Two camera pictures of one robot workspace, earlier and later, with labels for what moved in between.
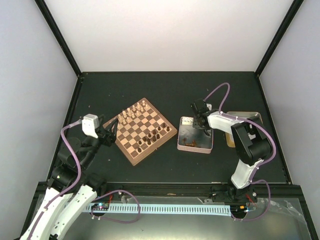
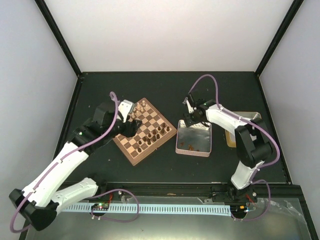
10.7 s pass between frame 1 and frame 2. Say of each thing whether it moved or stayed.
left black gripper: moved
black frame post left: stayed
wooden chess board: stayed
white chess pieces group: stayed
